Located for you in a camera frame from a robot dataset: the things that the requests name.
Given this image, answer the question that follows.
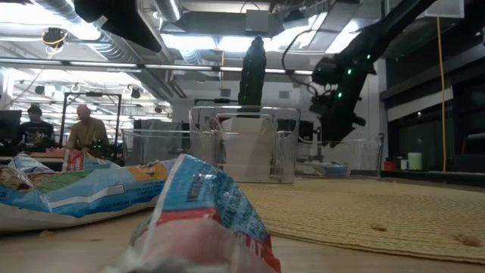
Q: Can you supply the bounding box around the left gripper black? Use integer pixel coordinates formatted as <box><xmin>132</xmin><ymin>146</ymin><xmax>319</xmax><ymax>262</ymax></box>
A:
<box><xmin>74</xmin><ymin>0</ymin><xmax>164</xmax><ymax>54</ymax></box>

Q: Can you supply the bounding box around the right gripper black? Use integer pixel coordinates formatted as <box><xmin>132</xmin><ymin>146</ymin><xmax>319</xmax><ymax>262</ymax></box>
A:
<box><xmin>309</xmin><ymin>90</ymin><xmax>368</xmax><ymax>149</ymax></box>

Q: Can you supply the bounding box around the blue white granola bar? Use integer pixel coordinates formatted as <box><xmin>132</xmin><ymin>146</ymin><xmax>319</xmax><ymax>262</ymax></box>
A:
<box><xmin>302</xmin><ymin>163</ymin><xmax>330</xmax><ymax>177</ymax></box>

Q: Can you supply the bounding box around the long clear plastic bin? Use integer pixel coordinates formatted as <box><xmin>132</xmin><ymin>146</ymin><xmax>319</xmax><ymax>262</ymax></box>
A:
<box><xmin>188</xmin><ymin>105</ymin><xmax>302</xmax><ymax>186</ymax></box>

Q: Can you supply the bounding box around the light blue red-ended granola bar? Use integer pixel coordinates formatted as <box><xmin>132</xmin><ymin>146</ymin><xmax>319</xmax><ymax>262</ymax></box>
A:
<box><xmin>104</xmin><ymin>153</ymin><xmax>282</xmax><ymax>273</ymax></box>

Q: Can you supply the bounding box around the blue brown granola bar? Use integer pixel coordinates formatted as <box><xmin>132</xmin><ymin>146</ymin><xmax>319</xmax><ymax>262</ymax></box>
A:
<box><xmin>8</xmin><ymin>152</ymin><xmax>54</xmax><ymax>174</ymax></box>

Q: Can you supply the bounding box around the blue orange-marked granola bar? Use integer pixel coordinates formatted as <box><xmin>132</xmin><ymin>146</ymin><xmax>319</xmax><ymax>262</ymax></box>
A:
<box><xmin>0</xmin><ymin>158</ymin><xmax>179</xmax><ymax>233</ymax></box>

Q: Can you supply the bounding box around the long LED light bar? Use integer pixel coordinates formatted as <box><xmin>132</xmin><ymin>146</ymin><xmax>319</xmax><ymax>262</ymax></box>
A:
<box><xmin>0</xmin><ymin>56</ymin><xmax>315</xmax><ymax>80</ymax></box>

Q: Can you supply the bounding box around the round yellow woven placemat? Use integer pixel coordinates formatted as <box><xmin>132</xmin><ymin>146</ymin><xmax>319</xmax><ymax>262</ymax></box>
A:
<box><xmin>238</xmin><ymin>177</ymin><xmax>485</xmax><ymax>265</ymax></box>

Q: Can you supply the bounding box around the pale green cylinder container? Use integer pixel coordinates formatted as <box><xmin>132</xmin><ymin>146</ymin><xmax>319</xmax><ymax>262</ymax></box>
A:
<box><xmin>407</xmin><ymin>152</ymin><xmax>424</xmax><ymax>171</ymax></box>

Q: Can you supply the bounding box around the green cactus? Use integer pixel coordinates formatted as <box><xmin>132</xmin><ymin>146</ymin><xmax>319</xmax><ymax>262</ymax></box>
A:
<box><xmin>237</xmin><ymin>36</ymin><xmax>268</xmax><ymax>115</ymax></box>

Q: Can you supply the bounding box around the person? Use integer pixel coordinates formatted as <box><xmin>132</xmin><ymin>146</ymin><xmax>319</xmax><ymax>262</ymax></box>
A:
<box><xmin>13</xmin><ymin>104</ymin><xmax>56</xmax><ymax>147</ymax></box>
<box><xmin>66</xmin><ymin>104</ymin><xmax>111</xmax><ymax>152</ymax></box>

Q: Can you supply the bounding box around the black computer monitor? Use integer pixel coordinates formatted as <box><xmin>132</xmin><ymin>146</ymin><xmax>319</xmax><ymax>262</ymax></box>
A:
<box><xmin>0</xmin><ymin>109</ymin><xmax>23</xmax><ymax>141</ymax></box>

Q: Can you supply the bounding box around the white ceiling box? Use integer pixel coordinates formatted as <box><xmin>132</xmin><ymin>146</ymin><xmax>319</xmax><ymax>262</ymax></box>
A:
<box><xmin>424</xmin><ymin>0</ymin><xmax>465</xmax><ymax>20</ymax></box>

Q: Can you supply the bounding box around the silver ventilation duct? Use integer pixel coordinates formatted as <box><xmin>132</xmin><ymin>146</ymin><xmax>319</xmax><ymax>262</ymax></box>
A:
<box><xmin>32</xmin><ymin>0</ymin><xmax>190</xmax><ymax>102</ymax></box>

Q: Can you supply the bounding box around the black ceiling cable reel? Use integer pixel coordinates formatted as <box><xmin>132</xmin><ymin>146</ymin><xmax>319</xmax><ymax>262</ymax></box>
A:
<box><xmin>40</xmin><ymin>27</ymin><xmax>70</xmax><ymax>52</ymax></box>

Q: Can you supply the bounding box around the black background rig frame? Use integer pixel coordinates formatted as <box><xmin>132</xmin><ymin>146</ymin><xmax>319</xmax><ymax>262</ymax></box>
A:
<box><xmin>59</xmin><ymin>90</ymin><xmax>123</xmax><ymax>152</ymax></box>

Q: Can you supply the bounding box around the yellow extension cable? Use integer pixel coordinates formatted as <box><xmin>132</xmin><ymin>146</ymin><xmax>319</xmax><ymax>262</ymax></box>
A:
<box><xmin>434</xmin><ymin>14</ymin><xmax>449</xmax><ymax>174</ymax></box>

